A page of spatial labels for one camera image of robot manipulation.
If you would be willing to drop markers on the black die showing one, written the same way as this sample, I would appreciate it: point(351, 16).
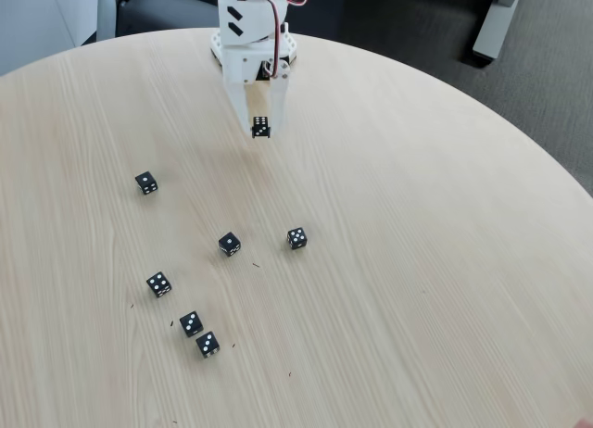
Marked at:
point(229, 243)
point(146, 183)

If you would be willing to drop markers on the black die showing six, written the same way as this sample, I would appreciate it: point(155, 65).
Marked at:
point(261, 127)

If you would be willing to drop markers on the white desk leg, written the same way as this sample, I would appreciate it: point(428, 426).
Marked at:
point(491, 29)

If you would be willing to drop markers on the black die showing three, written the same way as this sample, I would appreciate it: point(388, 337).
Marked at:
point(207, 344)
point(191, 323)

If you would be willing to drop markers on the white cabinet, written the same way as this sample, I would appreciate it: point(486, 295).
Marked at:
point(32, 20)

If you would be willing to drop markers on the person's left hand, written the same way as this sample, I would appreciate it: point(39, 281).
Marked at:
point(587, 423)

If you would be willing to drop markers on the black office chair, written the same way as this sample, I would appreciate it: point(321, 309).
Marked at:
point(157, 11)

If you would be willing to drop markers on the black die showing four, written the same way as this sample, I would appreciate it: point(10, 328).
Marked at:
point(159, 284)

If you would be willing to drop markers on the black die showing five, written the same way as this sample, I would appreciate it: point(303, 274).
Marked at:
point(296, 238)

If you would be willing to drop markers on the dark upholstered seat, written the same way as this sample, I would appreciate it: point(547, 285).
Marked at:
point(407, 11)

